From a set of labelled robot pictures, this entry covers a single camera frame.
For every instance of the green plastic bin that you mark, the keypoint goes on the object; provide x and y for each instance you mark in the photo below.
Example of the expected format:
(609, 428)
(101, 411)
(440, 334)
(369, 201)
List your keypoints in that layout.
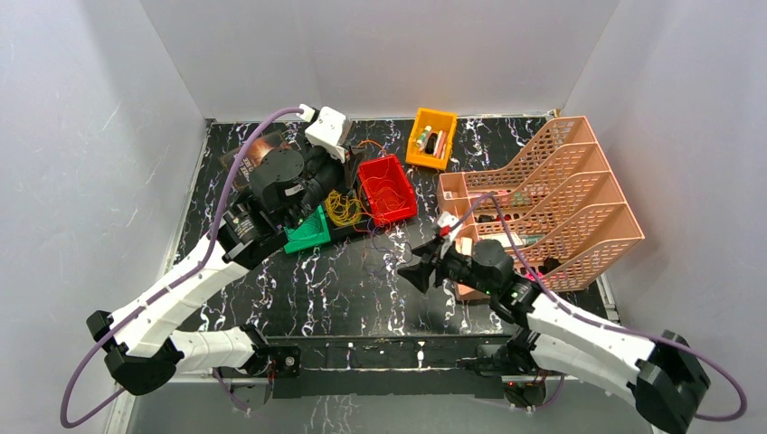
(312, 232)

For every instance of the orange-yellow plastic bin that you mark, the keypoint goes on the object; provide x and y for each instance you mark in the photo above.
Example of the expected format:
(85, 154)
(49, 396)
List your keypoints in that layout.
(430, 142)

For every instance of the red plastic bin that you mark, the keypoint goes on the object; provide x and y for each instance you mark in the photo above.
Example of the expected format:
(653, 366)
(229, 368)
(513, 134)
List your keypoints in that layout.
(388, 190)

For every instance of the pink desk organizer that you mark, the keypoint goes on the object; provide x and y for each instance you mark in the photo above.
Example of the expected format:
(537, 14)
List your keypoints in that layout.
(557, 200)

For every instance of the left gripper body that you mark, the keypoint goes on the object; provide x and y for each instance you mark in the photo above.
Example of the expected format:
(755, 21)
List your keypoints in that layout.
(340, 174)

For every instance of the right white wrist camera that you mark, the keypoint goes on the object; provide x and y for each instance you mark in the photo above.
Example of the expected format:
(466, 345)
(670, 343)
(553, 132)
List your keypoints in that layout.
(448, 228)

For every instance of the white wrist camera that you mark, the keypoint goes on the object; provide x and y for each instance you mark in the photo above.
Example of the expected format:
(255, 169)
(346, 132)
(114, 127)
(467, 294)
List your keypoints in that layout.
(327, 128)
(448, 228)

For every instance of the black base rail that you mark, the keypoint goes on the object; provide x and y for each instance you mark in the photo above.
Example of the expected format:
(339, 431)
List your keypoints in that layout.
(486, 367)

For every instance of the black plastic bin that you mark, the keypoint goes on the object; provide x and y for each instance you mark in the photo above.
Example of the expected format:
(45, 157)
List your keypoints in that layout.
(347, 213)

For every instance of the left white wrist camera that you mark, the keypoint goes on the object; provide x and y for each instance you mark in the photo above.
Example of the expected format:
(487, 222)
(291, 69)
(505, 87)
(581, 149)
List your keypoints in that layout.
(327, 128)

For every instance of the dark book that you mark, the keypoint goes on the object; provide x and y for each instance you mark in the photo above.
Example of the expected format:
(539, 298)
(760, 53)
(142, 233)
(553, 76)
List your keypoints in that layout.
(257, 151)

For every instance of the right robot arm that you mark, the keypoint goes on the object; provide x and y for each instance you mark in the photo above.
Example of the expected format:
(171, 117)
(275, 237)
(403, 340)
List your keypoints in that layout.
(664, 382)

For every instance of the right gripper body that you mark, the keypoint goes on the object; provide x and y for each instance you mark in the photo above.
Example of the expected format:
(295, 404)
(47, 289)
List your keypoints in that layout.
(457, 267)

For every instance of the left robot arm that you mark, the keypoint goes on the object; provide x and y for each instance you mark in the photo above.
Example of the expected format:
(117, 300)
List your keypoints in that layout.
(143, 343)

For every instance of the white eraser in organizer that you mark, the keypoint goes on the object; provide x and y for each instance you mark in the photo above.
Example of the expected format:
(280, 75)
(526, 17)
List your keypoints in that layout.
(464, 245)

